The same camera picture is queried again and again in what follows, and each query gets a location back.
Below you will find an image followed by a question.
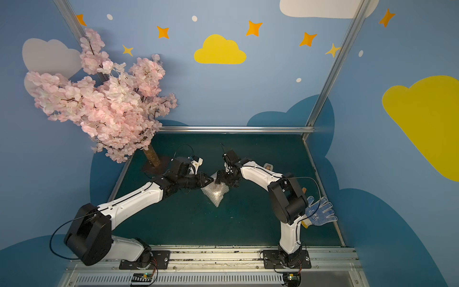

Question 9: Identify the clear bubble wrap sheet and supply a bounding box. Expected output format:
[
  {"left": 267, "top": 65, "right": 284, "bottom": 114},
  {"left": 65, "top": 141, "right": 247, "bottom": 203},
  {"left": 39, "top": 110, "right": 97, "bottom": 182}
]
[{"left": 202, "top": 173, "right": 230, "bottom": 208}]

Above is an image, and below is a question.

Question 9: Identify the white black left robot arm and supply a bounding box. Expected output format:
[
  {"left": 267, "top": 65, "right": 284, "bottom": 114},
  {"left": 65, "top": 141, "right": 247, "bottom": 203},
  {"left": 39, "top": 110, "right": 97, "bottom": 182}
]
[{"left": 63, "top": 172, "right": 214, "bottom": 269}]

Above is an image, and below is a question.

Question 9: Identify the dark square tree base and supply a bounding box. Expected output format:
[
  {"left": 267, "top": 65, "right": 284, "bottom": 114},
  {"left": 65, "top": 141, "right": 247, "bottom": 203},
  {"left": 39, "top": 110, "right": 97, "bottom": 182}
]
[{"left": 140, "top": 155, "right": 172, "bottom": 177}]

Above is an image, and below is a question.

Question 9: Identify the white tape dispenser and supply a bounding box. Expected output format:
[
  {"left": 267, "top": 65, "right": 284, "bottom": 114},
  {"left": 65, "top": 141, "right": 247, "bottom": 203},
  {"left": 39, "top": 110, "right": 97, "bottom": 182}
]
[{"left": 264, "top": 163, "right": 274, "bottom": 171}]

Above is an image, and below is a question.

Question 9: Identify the pink cherry blossom tree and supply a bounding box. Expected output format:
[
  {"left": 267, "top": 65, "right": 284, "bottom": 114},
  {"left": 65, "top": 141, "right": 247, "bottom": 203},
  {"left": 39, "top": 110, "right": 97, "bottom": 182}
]
[{"left": 26, "top": 28, "right": 178, "bottom": 163}]

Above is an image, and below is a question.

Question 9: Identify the blue dotted work glove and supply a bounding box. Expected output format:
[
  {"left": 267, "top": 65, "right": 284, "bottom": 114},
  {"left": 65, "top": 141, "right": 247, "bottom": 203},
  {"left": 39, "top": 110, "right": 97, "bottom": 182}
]
[{"left": 301, "top": 196, "right": 338, "bottom": 228}]

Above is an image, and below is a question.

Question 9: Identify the left small electronics board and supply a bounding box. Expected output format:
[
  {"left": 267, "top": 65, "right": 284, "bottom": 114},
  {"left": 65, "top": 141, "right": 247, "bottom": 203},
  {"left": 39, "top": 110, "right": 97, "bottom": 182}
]
[{"left": 130, "top": 273, "right": 154, "bottom": 287}]

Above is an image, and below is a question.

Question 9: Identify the small electronics board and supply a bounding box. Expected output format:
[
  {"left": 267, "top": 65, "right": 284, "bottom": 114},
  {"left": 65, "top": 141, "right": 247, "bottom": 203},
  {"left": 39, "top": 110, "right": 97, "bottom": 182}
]
[
  {"left": 130, "top": 273, "right": 154, "bottom": 287},
  {"left": 282, "top": 273, "right": 301, "bottom": 287}
]

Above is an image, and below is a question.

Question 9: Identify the right small electronics board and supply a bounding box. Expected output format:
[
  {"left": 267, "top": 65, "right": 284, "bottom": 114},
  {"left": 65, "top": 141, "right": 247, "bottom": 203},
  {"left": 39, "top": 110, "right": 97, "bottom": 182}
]
[{"left": 282, "top": 273, "right": 301, "bottom": 287}]

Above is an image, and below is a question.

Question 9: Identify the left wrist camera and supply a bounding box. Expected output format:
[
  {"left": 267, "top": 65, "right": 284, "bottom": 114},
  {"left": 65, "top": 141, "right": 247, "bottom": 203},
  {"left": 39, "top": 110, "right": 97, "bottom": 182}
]
[{"left": 171, "top": 156, "right": 203, "bottom": 177}]

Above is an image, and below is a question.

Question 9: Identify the back aluminium frame rail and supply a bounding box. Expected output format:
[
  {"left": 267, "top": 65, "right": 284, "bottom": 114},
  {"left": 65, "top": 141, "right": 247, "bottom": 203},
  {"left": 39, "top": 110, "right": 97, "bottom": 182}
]
[{"left": 160, "top": 126, "right": 314, "bottom": 134}]

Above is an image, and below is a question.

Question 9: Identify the right side table rail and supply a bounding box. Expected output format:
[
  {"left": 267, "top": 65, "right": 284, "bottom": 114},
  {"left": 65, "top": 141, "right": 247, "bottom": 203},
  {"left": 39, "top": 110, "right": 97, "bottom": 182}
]
[{"left": 302, "top": 136, "right": 346, "bottom": 248}]

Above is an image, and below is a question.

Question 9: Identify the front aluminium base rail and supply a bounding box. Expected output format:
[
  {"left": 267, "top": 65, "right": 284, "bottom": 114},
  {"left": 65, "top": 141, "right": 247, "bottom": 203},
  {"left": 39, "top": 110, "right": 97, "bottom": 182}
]
[{"left": 59, "top": 245, "right": 369, "bottom": 287}]

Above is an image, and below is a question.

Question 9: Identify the left aluminium corner post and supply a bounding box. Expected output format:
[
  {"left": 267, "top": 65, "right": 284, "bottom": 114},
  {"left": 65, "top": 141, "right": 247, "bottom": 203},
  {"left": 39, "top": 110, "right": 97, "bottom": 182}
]
[{"left": 53, "top": 0, "right": 108, "bottom": 83}]

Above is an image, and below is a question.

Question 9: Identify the aluminium corner post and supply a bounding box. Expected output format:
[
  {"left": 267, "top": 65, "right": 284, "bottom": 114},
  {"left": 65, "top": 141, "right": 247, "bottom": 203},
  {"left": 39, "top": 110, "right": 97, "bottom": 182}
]
[
  {"left": 301, "top": 0, "right": 371, "bottom": 144},
  {"left": 53, "top": 0, "right": 108, "bottom": 83}
]

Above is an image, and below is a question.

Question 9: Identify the right aluminium corner post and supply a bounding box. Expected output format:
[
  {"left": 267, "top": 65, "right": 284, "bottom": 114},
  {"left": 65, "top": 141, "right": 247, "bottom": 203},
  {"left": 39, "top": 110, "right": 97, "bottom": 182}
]
[{"left": 301, "top": 0, "right": 371, "bottom": 144}]

